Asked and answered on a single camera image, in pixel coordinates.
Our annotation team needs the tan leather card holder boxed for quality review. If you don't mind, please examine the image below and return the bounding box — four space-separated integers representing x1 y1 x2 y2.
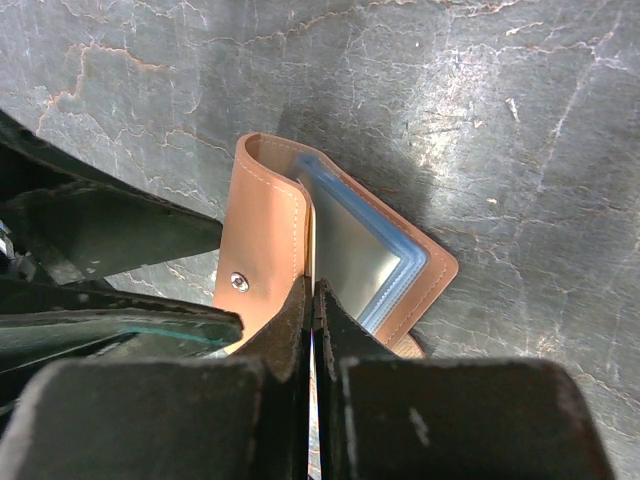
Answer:
213 133 458 358

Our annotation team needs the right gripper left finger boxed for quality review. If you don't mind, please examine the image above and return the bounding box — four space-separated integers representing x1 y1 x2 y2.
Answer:
1 278 310 479

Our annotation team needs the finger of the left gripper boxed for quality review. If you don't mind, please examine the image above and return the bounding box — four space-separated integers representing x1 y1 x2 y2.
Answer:
1 114 223 280
1 277 243 370

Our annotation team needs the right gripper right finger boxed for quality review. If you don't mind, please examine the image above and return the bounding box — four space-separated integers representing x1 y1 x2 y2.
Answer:
313 281 614 479

